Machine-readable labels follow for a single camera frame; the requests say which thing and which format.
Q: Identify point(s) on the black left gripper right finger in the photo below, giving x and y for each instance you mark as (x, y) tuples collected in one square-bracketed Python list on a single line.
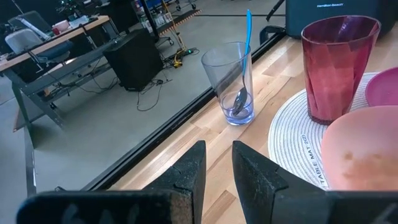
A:
[(255, 180)]

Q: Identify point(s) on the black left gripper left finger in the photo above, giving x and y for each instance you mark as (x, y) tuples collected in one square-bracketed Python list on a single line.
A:
[(192, 168)]

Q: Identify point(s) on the white round woven placemat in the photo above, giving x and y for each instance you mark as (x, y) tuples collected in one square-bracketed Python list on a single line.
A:
[(292, 140)]

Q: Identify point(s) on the pale pink bowl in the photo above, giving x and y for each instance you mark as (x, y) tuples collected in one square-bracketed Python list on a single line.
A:
[(357, 140)]

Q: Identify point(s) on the red faceted plastic tumbler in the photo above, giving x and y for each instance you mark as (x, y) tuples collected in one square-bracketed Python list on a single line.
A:
[(335, 77)]

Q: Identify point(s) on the magenta plate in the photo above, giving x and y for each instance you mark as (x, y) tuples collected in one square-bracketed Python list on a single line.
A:
[(384, 90)]

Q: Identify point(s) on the clear drinking glass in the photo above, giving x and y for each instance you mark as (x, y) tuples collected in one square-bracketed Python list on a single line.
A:
[(217, 71)]

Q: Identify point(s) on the black computer case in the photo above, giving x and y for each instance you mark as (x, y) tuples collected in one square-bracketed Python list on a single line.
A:
[(133, 59)]

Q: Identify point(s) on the wooden top grey desk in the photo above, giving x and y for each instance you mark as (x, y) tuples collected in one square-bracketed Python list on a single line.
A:
[(56, 74)]

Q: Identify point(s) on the black toaster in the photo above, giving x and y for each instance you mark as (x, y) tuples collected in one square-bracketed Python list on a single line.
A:
[(311, 18)]

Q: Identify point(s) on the pink container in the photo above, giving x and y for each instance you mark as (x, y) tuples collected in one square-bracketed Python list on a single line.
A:
[(60, 26)]

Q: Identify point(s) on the grey blue office chair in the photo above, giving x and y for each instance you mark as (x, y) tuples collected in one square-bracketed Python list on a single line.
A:
[(21, 40)]

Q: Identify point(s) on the black table edge rail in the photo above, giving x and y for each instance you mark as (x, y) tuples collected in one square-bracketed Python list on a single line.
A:
[(155, 134)]

